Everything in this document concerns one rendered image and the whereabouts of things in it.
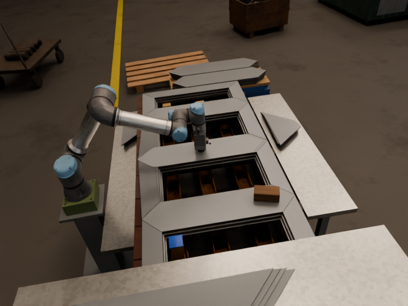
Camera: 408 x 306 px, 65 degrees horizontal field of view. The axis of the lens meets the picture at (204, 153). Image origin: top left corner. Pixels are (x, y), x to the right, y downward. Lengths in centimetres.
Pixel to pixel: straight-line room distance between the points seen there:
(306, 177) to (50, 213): 214
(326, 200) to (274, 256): 69
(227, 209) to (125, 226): 58
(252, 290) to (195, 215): 56
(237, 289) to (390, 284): 48
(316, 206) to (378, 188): 137
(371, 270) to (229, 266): 46
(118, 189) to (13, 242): 125
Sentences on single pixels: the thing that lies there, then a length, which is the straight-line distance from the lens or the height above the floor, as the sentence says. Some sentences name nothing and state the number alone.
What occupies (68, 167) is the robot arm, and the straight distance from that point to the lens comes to 180.
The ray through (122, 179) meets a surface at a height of 68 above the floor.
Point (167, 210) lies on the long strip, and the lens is 157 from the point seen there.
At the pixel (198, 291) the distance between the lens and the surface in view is 109.
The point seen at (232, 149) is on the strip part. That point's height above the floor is 87.
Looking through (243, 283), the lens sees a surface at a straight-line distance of 110.
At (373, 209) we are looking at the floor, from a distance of 288.
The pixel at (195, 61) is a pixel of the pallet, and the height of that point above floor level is 11.
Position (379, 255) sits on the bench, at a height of 105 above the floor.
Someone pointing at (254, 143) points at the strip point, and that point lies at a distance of 190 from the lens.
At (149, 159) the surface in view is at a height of 87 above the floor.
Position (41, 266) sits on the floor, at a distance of 275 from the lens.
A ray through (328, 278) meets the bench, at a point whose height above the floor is 105.
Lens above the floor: 204
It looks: 40 degrees down
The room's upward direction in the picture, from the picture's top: 5 degrees counter-clockwise
